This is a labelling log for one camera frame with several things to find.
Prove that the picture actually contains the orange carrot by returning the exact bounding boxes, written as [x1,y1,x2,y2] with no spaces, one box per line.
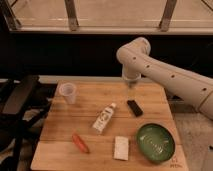
[72,134,90,153]

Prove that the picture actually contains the white plastic bottle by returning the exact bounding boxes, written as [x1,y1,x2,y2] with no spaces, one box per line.
[92,103,116,134]

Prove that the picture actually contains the black rectangular block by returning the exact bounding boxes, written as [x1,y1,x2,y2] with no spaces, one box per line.
[127,100,143,117]

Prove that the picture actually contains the white sponge block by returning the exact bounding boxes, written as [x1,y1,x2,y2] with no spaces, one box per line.
[114,136,129,161]

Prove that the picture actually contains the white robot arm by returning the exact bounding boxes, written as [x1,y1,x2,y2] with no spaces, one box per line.
[116,37,213,120]

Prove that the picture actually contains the window frame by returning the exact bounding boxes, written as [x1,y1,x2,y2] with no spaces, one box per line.
[0,0,213,35]

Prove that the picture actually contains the clear plastic cup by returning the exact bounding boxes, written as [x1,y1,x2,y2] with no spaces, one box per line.
[59,82,77,104]

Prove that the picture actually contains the green bowl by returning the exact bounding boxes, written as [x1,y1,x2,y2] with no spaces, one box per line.
[136,123,175,164]

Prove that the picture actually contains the black chair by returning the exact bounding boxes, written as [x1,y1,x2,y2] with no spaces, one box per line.
[0,75,51,171]

